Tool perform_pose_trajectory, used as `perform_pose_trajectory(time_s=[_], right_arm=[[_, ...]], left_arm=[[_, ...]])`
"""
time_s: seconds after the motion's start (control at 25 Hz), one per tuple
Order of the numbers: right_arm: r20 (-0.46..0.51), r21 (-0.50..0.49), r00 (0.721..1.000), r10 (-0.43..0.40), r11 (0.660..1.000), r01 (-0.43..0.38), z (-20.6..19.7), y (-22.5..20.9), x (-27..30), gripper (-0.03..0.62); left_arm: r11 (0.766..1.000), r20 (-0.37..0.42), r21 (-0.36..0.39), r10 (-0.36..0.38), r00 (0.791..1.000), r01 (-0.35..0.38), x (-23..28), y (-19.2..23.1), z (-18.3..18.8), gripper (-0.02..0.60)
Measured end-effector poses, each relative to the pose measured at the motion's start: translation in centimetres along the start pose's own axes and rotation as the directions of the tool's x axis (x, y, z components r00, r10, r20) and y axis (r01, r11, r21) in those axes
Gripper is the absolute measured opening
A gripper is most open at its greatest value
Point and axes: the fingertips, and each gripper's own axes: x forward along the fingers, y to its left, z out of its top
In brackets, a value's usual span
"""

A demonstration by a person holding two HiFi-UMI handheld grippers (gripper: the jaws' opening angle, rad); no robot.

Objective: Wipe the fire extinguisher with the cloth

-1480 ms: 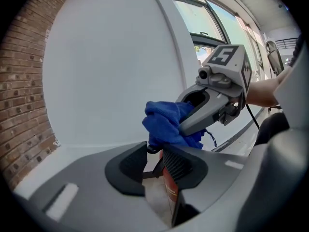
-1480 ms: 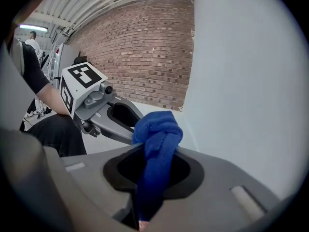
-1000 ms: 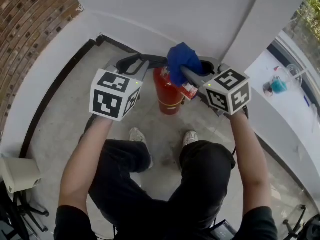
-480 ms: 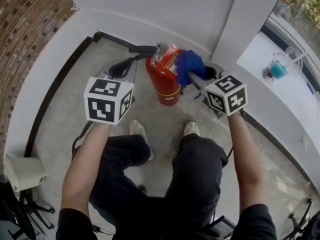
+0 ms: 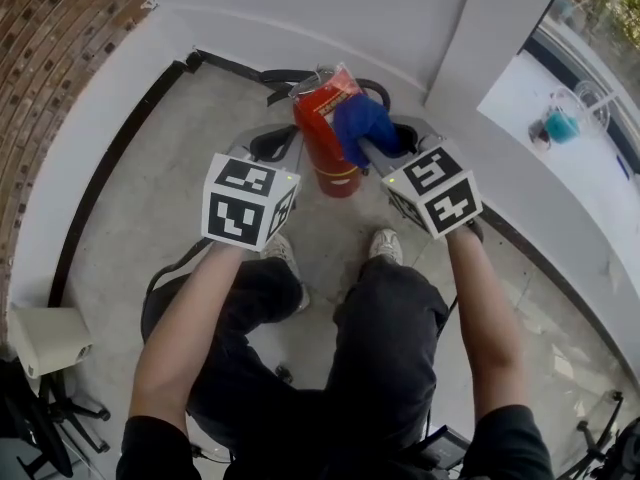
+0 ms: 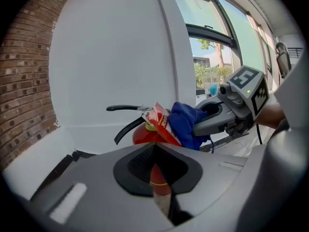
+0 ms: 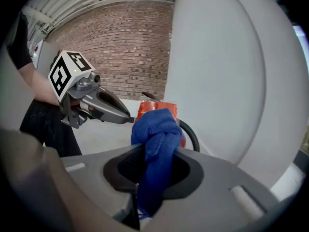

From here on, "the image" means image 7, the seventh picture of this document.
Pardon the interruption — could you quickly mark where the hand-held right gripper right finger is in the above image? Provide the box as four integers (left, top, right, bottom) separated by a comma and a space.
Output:
141, 146, 283, 232

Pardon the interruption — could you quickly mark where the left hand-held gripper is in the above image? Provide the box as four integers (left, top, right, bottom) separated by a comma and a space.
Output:
47, 50, 135, 129

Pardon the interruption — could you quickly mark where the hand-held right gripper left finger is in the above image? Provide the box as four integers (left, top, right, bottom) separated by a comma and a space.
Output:
60, 143, 146, 231

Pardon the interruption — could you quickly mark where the blue cloth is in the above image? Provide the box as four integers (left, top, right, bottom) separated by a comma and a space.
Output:
131, 108, 183, 221

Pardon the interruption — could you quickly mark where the person's left forearm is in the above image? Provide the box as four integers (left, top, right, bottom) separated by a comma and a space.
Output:
18, 61, 60, 106

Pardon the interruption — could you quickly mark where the grey metal cabinet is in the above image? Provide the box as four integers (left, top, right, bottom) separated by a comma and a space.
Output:
35, 39, 61, 77

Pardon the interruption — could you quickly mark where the white sign with red mark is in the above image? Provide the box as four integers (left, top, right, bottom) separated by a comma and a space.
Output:
28, 39, 44, 67

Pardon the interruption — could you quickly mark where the black short sleeve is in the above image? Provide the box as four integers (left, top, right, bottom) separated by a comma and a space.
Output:
6, 11, 33, 70

